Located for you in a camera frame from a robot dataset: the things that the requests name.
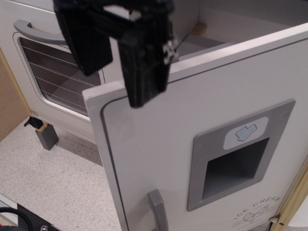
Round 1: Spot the black clamp bracket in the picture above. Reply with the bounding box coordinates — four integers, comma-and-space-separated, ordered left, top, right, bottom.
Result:
24, 116, 43, 129

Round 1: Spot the light wooden side post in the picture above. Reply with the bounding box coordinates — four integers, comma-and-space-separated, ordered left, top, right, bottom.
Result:
270, 166, 308, 231

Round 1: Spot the white toy oven door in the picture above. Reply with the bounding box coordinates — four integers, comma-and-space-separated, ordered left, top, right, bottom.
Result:
0, 0, 133, 142

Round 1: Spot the grey fridge door handle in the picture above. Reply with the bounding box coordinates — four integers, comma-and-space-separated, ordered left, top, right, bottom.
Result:
148, 189, 169, 231

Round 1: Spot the wooden left side panel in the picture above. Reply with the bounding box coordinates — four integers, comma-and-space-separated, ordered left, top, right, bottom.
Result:
0, 52, 30, 140

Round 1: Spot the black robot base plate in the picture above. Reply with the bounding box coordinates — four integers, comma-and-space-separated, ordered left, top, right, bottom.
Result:
17, 204, 59, 231

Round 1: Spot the black cable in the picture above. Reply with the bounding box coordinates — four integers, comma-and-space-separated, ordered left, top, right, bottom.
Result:
0, 206, 32, 231

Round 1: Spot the white toy fridge door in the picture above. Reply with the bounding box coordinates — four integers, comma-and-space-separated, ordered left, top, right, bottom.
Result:
83, 24, 308, 231

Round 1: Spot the grey kitchen leg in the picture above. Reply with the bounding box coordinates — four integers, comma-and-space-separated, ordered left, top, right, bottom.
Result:
36, 125, 59, 151

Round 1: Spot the grey oven door handle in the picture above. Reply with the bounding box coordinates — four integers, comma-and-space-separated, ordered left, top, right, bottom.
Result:
13, 19, 67, 45

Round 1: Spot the grey ice dispenser panel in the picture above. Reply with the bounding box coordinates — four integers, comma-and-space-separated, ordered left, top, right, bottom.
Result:
187, 99, 295, 212

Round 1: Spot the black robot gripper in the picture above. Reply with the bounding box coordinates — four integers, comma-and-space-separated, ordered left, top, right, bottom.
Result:
53, 0, 176, 108

